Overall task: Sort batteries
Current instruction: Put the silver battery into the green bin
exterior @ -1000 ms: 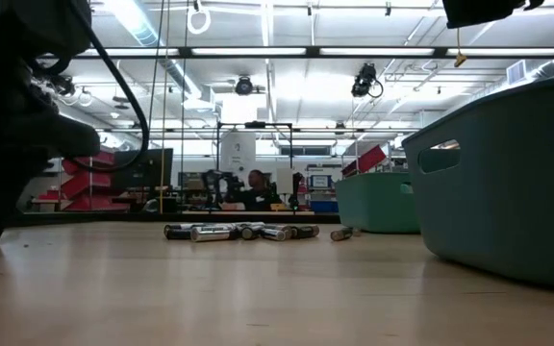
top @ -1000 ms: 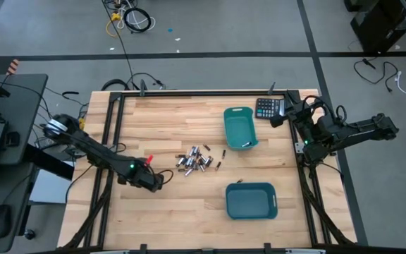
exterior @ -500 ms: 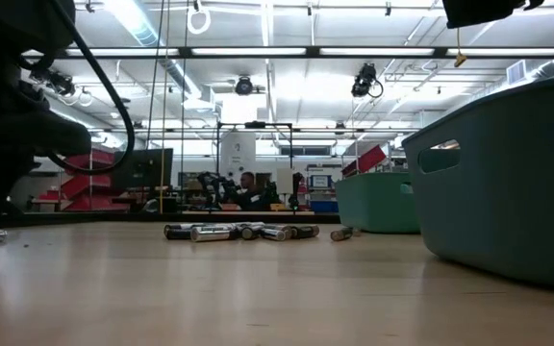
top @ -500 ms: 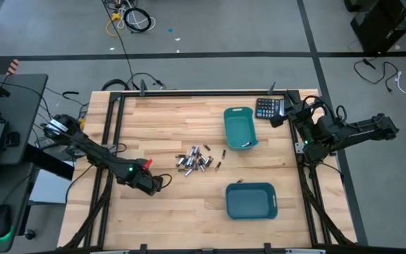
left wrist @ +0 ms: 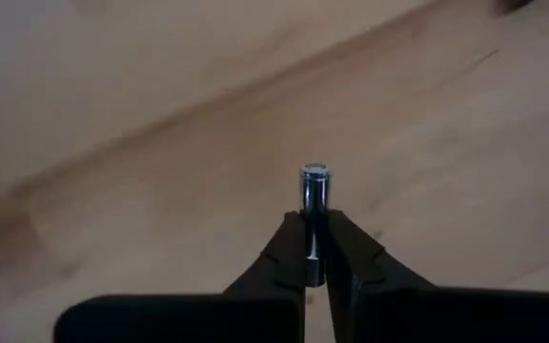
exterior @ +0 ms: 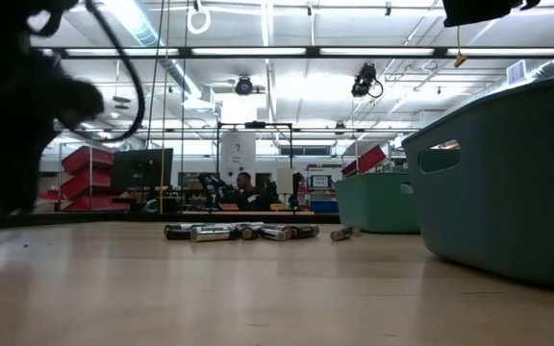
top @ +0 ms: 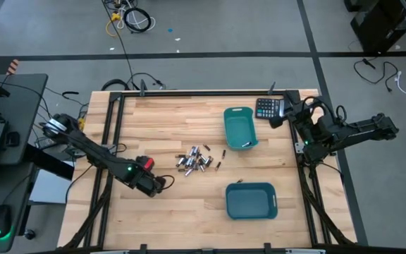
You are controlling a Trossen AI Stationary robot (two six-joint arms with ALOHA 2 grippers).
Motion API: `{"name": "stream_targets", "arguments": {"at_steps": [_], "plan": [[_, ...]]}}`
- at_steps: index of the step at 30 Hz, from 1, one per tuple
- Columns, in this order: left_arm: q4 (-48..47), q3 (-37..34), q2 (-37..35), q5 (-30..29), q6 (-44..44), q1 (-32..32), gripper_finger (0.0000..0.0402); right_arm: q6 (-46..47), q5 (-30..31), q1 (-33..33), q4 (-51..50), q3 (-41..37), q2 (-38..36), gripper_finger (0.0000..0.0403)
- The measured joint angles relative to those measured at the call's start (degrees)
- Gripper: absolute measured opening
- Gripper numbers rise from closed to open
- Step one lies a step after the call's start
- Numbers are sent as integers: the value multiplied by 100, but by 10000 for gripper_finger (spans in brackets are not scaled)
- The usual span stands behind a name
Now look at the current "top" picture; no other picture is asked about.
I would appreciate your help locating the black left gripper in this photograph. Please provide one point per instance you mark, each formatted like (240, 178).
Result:
(146, 181)

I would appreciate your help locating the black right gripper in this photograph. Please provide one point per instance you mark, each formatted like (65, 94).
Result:
(300, 116)

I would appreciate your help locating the light teal plastic bin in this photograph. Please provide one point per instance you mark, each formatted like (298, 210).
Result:
(240, 127)

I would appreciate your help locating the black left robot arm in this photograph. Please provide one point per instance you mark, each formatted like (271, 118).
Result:
(93, 151)

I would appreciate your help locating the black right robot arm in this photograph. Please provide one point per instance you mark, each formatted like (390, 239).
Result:
(358, 128)

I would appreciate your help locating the black desk calculator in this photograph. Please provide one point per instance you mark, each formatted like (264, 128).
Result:
(267, 108)

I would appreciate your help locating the silver and black battery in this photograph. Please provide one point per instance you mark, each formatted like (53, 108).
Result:
(208, 161)

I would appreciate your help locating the yellow plug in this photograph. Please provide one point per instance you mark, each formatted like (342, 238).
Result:
(81, 123)

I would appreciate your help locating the white board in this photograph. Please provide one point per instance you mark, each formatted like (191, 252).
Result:
(51, 187)

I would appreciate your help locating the dark blue-teal plastic bin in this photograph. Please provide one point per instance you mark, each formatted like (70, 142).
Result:
(250, 201)

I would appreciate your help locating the black cabinet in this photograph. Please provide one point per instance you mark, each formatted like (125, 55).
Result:
(382, 24)

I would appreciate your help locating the black caster wheel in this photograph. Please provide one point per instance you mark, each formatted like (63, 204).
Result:
(29, 234)

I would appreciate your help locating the small black desk device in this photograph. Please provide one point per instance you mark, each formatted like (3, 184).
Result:
(12, 138)

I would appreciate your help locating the grey desk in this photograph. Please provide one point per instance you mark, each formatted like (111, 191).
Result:
(26, 106)

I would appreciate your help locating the white light bar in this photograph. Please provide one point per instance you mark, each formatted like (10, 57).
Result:
(305, 251)

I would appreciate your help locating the black computer mouse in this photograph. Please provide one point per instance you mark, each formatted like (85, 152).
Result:
(0, 218)

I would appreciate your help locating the black frame clamp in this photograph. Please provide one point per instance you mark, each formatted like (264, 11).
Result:
(271, 88)
(267, 247)
(142, 88)
(143, 248)

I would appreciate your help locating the black aluminium table frame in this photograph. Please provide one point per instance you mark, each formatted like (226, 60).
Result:
(203, 93)

